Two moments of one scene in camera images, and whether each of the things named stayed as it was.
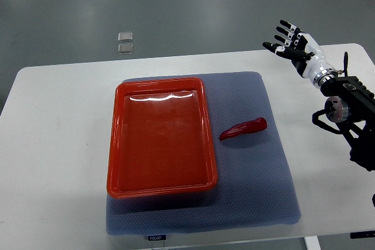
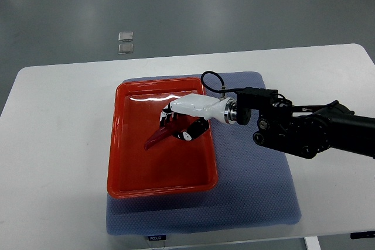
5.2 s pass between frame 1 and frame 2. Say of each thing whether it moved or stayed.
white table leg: stayed
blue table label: stayed
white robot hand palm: moved
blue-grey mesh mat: stayed
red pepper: moved
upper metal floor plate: stayed
